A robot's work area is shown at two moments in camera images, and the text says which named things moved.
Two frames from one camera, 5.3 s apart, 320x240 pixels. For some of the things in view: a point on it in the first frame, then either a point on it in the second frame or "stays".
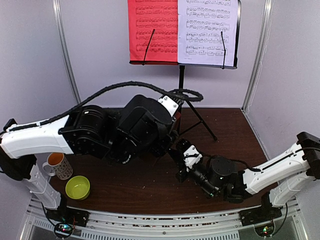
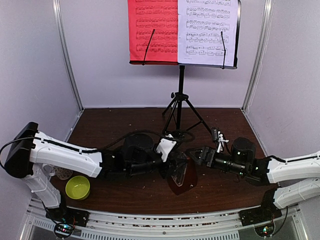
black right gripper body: (180, 176) to (212, 152)
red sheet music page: (144, 16) stays
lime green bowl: (77, 187) stays
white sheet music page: (200, 24) stays
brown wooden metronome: (178, 121) to (184, 177)
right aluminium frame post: (258, 53) stays
